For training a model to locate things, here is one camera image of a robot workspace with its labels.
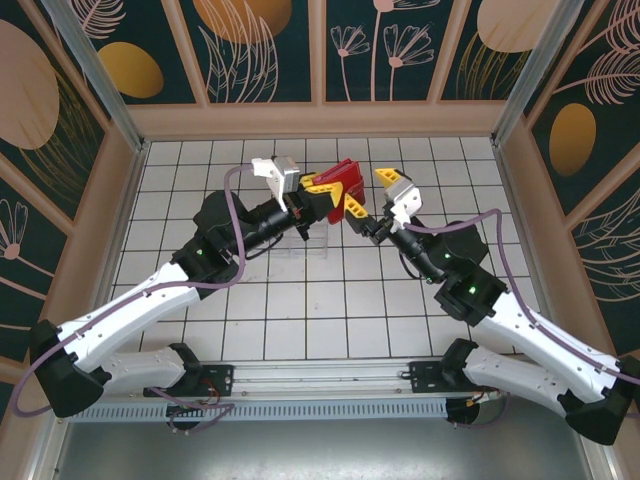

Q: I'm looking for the red card holder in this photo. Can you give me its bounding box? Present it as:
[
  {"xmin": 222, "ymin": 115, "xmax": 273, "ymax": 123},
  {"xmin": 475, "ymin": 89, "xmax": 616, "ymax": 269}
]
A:
[{"xmin": 314, "ymin": 158, "xmax": 367, "ymax": 227}]

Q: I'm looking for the clear acrylic card stand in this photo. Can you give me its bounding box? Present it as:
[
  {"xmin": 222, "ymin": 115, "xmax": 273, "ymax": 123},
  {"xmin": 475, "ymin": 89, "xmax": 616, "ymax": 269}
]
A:
[{"xmin": 268, "ymin": 224, "xmax": 332, "ymax": 260}]

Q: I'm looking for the grey metal panel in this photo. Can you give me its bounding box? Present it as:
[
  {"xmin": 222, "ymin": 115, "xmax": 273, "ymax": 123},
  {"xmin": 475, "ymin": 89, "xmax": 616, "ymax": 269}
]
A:
[{"xmin": 49, "ymin": 422, "xmax": 609, "ymax": 480}]

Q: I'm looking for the aluminium side rail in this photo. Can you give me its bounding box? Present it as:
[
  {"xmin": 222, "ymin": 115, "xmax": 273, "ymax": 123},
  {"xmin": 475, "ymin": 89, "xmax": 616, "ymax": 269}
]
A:
[
  {"xmin": 104, "ymin": 142, "xmax": 147, "ymax": 286},
  {"xmin": 494, "ymin": 142, "xmax": 544, "ymax": 301}
]

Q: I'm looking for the round cable pass-through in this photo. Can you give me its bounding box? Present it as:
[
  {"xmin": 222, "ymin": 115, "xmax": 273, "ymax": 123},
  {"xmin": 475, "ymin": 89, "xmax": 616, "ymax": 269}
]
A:
[
  {"xmin": 444, "ymin": 397, "xmax": 495, "ymax": 430},
  {"xmin": 166, "ymin": 405, "xmax": 202, "ymax": 434}
]

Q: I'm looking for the aluminium frame post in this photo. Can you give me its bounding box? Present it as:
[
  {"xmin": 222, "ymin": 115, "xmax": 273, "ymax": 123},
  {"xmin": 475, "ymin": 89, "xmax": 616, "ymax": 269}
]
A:
[
  {"xmin": 42, "ymin": 0, "xmax": 150, "ymax": 151},
  {"xmin": 492, "ymin": 0, "xmax": 571, "ymax": 147}
]

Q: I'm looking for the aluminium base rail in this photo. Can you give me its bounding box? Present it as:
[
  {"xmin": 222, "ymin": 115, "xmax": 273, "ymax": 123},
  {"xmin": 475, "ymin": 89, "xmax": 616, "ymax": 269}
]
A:
[{"xmin": 102, "ymin": 360, "xmax": 501, "ymax": 400}]

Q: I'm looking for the grey slotted cable duct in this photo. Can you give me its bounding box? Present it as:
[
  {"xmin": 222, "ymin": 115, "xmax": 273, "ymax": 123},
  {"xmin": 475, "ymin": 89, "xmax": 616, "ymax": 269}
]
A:
[{"xmin": 74, "ymin": 399, "xmax": 450, "ymax": 424}]

